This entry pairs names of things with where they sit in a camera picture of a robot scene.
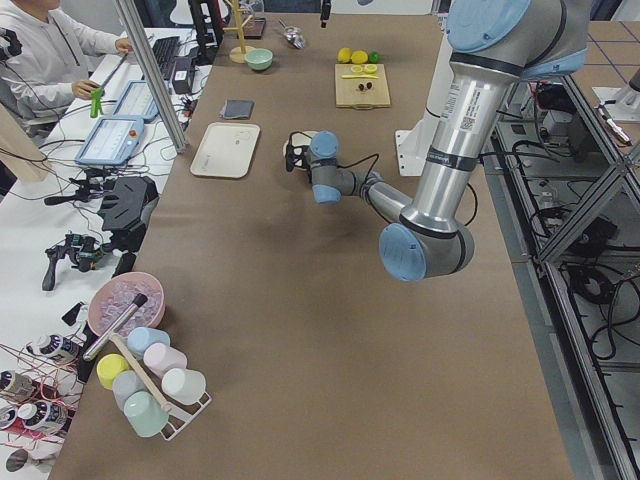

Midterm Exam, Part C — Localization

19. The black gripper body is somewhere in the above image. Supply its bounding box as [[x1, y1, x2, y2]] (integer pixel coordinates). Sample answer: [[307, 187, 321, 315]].
[[284, 144, 308, 174]]

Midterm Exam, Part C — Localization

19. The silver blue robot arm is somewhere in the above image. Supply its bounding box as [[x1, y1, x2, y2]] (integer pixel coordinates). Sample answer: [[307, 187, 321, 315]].
[[284, 0, 591, 282]]

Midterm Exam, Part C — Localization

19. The beige rectangular tray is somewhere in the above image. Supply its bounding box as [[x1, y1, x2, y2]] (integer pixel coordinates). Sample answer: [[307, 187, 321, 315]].
[[190, 122, 260, 179]]

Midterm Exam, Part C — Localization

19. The small white round plate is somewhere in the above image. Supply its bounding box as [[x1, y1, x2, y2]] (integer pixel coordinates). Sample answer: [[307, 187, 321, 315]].
[[282, 139, 311, 170]]

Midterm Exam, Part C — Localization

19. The grey folded cloth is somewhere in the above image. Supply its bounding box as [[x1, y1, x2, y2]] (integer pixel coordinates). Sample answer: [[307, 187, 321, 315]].
[[220, 99, 254, 120]]

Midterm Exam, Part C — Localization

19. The wooden cutting board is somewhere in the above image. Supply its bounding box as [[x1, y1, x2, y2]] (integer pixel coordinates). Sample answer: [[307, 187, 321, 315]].
[[334, 64, 391, 109]]

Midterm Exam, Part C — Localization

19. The green ceramic bowl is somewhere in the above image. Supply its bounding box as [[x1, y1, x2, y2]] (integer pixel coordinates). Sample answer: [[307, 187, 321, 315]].
[[244, 48, 274, 72]]

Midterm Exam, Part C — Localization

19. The yellow lemon left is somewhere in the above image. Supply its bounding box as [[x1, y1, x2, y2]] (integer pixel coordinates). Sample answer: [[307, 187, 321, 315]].
[[337, 47, 352, 64]]

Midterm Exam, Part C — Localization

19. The yellow lemon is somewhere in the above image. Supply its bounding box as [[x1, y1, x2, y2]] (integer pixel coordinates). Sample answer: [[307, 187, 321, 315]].
[[350, 50, 369, 65], [337, 47, 352, 64]]

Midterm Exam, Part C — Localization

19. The wooden mug tree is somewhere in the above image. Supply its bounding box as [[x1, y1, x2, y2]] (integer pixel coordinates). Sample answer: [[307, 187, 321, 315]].
[[223, 0, 255, 64]]

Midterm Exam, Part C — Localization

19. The yellow lemon right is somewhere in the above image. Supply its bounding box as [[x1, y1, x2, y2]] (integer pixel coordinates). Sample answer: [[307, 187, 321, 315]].
[[350, 50, 369, 65]]

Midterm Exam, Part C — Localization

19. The metal scoop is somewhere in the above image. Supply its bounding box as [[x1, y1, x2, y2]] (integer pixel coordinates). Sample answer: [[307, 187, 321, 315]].
[[279, 19, 307, 50]]

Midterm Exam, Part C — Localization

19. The green lime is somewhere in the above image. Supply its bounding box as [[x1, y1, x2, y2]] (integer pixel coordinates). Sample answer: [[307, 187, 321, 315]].
[[368, 51, 380, 64]]

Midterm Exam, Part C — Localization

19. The black keyboard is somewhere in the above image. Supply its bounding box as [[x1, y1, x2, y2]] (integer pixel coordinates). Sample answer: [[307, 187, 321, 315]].
[[152, 36, 180, 68]]

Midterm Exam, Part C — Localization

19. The blue teach pendant back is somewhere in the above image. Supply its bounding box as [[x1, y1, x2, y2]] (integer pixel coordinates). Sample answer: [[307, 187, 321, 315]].
[[112, 80, 159, 122]]

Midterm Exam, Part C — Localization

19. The blue teach pendant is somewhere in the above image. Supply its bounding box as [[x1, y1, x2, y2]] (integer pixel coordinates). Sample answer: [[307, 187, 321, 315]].
[[75, 116, 145, 167], [112, 80, 159, 122]]

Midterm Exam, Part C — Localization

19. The blue teach pendant front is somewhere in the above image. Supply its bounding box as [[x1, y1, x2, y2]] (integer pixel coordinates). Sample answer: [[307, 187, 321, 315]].
[[75, 116, 145, 167]]

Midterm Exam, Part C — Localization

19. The green clamp tool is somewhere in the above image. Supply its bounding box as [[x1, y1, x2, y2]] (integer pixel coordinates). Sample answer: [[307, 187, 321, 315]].
[[90, 88, 104, 118]]

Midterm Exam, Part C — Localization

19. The metal muddler stick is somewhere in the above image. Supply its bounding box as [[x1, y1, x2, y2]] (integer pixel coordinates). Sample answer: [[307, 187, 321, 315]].
[[82, 293, 148, 362]]

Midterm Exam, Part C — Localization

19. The pink bowl with ice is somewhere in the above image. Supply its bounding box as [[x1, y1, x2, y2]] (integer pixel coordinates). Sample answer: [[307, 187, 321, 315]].
[[88, 272, 165, 336]]

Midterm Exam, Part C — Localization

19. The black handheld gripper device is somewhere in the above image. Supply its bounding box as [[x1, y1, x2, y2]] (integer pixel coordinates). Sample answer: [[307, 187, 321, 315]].
[[41, 233, 113, 291]]

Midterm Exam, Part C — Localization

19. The blue cup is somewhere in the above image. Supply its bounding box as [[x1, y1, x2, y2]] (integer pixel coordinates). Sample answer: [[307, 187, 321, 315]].
[[127, 327, 171, 358]]

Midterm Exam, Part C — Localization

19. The pink cup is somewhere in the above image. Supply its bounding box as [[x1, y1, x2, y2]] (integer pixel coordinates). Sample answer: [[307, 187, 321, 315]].
[[143, 342, 188, 378]]

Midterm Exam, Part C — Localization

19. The white cup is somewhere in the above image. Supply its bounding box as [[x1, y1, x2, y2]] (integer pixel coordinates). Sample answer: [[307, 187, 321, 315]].
[[161, 368, 206, 405]]

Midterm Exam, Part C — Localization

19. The person in white hoodie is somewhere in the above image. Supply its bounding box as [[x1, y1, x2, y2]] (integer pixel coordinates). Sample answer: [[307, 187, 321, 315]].
[[1, 1, 133, 117]]

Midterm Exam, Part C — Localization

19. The yellow cup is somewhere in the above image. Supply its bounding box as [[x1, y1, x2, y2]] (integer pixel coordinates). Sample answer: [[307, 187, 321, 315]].
[[96, 353, 131, 390]]

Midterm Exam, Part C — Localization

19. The grey cup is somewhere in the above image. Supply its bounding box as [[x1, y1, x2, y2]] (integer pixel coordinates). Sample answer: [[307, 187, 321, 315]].
[[112, 370, 146, 411]]

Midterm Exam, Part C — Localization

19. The white cup rack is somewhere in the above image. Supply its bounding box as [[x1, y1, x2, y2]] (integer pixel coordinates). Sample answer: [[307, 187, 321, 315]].
[[108, 333, 213, 442]]

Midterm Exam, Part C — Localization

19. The mint green cup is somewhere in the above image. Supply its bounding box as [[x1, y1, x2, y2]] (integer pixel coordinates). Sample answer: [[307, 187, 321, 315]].
[[123, 391, 169, 438]]

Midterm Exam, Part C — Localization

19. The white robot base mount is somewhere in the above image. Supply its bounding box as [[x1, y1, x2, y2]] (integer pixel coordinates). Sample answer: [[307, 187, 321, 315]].
[[395, 34, 453, 177]]

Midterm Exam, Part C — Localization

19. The black stand bracket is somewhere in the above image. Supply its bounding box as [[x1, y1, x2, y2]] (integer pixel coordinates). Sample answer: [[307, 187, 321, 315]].
[[98, 176, 159, 277]]

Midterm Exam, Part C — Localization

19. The aluminium frame post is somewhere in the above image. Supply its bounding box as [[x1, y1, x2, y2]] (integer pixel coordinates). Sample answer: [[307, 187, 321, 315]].
[[114, 0, 187, 154]]

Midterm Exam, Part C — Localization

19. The aluminium side frame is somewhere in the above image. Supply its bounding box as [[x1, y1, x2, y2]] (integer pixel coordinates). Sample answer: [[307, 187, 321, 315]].
[[484, 65, 639, 479]]

